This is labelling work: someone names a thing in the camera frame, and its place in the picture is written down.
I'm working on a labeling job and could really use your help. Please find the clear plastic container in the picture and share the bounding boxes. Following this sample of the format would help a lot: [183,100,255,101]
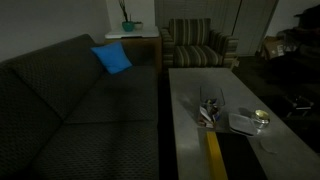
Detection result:
[198,85,227,130]

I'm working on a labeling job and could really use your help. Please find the wooden side table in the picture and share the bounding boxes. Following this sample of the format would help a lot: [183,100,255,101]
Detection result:
[104,35,164,74]

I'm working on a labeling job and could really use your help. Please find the glass cup with pens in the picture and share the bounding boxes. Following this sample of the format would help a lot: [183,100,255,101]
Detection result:
[198,97,222,129]

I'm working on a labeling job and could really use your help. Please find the striped armchair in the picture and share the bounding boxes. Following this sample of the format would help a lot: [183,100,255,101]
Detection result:
[159,17,240,70]

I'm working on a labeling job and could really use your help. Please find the blue square cushion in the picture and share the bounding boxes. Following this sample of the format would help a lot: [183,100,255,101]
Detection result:
[90,41,134,75]

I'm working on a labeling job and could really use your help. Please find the white flat board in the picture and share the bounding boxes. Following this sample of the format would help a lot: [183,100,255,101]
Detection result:
[104,26,161,40]

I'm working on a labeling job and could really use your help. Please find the small white plant pot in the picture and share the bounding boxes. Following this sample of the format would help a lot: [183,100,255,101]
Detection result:
[133,21,145,31]

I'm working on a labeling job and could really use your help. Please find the teal plant pot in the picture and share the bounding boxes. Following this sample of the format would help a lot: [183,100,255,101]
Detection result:
[117,0,136,33]

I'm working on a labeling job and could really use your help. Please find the dark grey fabric sofa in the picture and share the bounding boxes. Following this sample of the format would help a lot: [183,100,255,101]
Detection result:
[0,33,160,180]

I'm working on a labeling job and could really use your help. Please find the black and yellow book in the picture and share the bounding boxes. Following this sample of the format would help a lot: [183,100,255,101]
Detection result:
[205,130,268,180]

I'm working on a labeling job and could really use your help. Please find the cardboard box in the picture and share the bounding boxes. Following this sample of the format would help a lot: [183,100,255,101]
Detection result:
[261,35,286,61]

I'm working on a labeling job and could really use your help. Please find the black metal bracket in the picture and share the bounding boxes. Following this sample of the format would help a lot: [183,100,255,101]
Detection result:
[285,94,315,112]

